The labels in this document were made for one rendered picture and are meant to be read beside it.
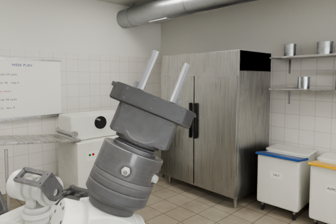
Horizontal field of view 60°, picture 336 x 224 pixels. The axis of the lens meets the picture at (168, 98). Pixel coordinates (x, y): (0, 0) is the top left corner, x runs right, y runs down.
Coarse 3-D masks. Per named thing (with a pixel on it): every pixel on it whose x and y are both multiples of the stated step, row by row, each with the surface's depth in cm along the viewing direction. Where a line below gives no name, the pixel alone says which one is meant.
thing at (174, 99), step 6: (186, 66) 41; (180, 72) 42; (186, 72) 41; (180, 78) 41; (180, 84) 40; (174, 90) 40; (180, 90) 41; (174, 96) 40; (174, 102) 40; (180, 102) 41
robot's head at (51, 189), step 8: (24, 168) 64; (32, 168) 63; (16, 176) 62; (48, 176) 60; (56, 176) 64; (32, 184) 59; (40, 184) 58; (48, 184) 60; (56, 184) 62; (40, 192) 60; (48, 192) 60; (56, 192) 63; (40, 200) 60; (48, 200) 61; (56, 200) 62
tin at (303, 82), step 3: (300, 78) 370; (303, 78) 367; (306, 78) 367; (309, 78) 369; (297, 81) 376; (300, 81) 370; (303, 81) 368; (306, 81) 367; (309, 81) 369; (297, 84) 376; (300, 84) 370; (303, 84) 368; (306, 84) 367; (309, 84) 370; (297, 87) 376; (300, 87) 370; (303, 87) 368; (306, 87) 367; (309, 87) 372
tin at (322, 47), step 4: (320, 44) 349; (324, 44) 346; (328, 44) 345; (332, 44) 347; (320, 48) 350; (324, 48) 347; (328, 48) 346; (332, 48) 348; (316, 52) 358; (320, 52) 350; (324, 52) 347; (328, 52) 346; (332, 52) 349
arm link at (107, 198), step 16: (96, 176) 37; (96, 192) 36; (112, 192) 36; (128, 192) 36; (144, 192) 38; (64, 208) 36; (80, 208) 37; (96, 208) 37; (112, 208) 37; (128, 208) 37
